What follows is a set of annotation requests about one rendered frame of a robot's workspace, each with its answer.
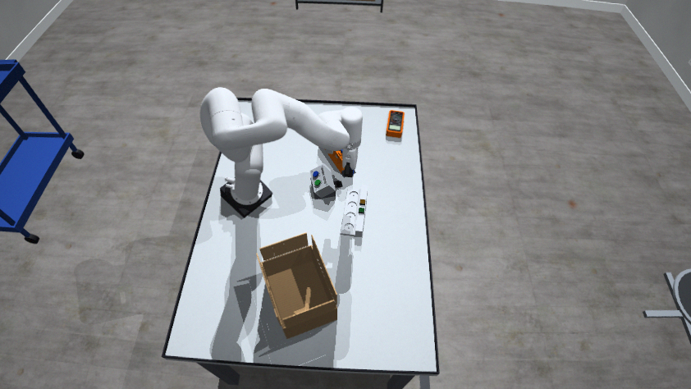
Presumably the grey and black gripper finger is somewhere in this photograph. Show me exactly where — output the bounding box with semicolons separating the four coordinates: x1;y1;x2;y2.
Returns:
344;162;353;177

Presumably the orange multimeter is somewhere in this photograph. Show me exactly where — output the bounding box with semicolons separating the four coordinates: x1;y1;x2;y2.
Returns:
386;110;405;138

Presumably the grey key housing with green and blue buttons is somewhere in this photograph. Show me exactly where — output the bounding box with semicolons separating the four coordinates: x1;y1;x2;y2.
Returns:
310;164;343;199

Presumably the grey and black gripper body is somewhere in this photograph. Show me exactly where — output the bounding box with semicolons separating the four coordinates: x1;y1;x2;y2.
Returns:
342;145;360;170

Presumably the brown cardboard box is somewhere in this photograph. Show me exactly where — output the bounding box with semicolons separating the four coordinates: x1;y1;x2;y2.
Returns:
257;232;337;339

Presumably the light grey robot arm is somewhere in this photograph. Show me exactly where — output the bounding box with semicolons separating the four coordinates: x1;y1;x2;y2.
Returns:
200;88;363;205

